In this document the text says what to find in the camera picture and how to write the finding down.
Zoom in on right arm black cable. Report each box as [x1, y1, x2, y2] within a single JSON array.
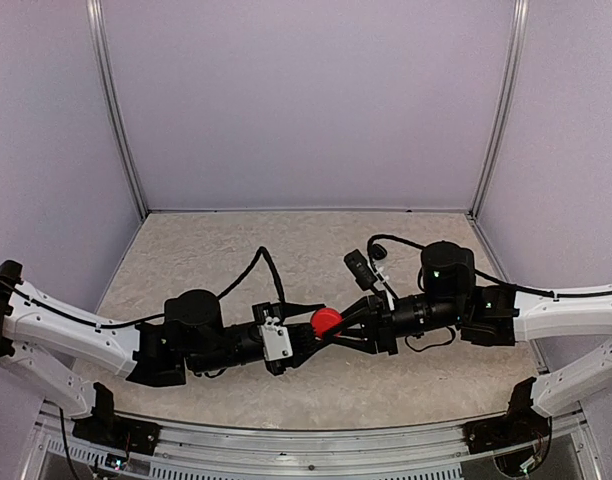
[[366, 233, 612, 301]]

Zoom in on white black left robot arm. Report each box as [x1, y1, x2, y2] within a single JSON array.
[[0, 260, 324, 445]]

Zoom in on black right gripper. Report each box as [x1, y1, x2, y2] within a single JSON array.
[[322, 291, 465, 357]]

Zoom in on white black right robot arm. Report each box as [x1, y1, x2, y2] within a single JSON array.
[[311, 241, 612, 444]]

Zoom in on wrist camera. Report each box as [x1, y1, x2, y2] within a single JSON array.
[[258, 315, 314, 363], [343, 249, 395, 297]]

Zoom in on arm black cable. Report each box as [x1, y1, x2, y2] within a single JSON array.
[[366, 233, 612, 301], [0, 246, 287, 331]]

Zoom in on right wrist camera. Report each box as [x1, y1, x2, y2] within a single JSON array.
[[343, 249, 395, 297]]

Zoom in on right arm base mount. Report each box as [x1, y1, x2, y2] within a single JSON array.
[[462, 377, 553, 479]]

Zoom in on black earbud charging case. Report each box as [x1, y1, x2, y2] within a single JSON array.
[[370, 244, 388, 261]]

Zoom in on front aluminium rail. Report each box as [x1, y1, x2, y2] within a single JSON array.
[[23, 394, 602, 480]]

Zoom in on aluminium corner post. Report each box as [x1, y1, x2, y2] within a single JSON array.
[[469, 0, 529, 222], [86, 0, 150, 222]]

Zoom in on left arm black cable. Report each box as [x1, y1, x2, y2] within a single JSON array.
[[0, 246, 287, 331]]

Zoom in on left aluminium corner post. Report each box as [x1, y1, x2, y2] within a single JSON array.
[[86, 0, 150, 222]]

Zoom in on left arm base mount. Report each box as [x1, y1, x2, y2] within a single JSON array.
[[72, 382, 161, 456]]

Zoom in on red round case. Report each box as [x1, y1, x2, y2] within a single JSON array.
[[310, 307, 343, 339]]

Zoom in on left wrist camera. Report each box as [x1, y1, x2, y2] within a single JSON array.
[[258, 315, 314, 363]]

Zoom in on right aluminium corner post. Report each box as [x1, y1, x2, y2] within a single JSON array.
[[469, 0, 529, 222]]

